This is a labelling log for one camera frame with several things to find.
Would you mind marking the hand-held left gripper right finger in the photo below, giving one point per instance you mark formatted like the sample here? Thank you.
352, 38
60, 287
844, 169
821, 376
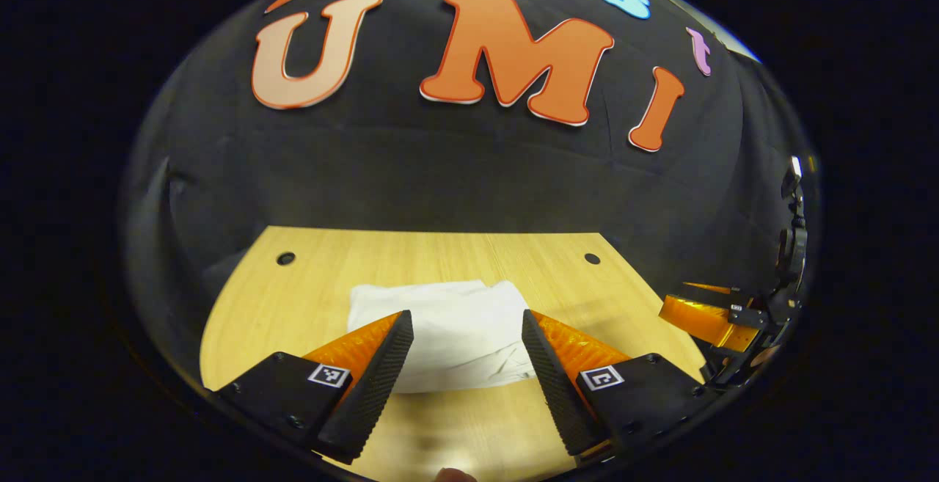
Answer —
557, 394

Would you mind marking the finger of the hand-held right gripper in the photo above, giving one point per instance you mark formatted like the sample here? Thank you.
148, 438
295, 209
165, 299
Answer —
697, 313
715, 289

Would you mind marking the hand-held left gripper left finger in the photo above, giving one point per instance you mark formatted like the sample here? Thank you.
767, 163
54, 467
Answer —
374, 394

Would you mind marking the white jeans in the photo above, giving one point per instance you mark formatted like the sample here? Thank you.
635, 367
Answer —
462, 335

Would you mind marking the black backdrop cloth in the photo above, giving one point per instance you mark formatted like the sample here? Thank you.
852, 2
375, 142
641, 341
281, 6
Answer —
440, 174

